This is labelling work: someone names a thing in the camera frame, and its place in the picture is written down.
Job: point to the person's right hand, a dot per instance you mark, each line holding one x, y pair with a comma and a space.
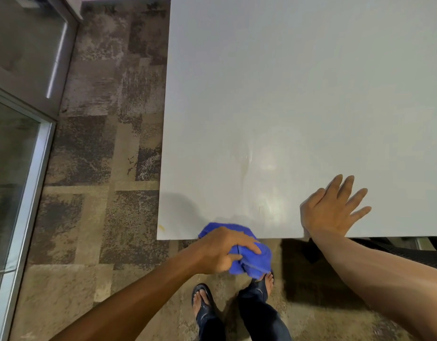
325, 214

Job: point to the person's left hand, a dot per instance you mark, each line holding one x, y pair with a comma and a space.
215, 250

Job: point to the person's right thumb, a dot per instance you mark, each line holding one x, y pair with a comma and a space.
310, 200

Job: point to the person's right middle finger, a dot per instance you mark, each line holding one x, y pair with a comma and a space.
346, 189

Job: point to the person's left thumb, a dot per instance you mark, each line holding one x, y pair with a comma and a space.
232, 259

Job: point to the person's right little finger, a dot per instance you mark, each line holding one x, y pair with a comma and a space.
361, 213

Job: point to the blue cleaning cloth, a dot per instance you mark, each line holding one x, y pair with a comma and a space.
255, 261

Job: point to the person's right forearm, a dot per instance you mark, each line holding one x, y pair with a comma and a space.
382, 280

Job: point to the person's left forearm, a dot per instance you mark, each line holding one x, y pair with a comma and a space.
133, 305

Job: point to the black sandal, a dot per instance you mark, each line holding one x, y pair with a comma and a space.
203, 298
259, 287

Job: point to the person's right foot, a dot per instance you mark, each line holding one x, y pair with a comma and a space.
269, 282

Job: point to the person's foot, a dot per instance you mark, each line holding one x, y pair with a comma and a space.
198, 304
269, 282

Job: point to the person's left foot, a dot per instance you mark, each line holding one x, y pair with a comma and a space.
198, 304

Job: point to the dark blue trousers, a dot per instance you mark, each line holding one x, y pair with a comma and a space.
261, 319

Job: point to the metal framed glass panel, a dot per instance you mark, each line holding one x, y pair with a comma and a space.
12, 195

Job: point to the glass door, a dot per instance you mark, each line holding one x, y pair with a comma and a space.
23, 49

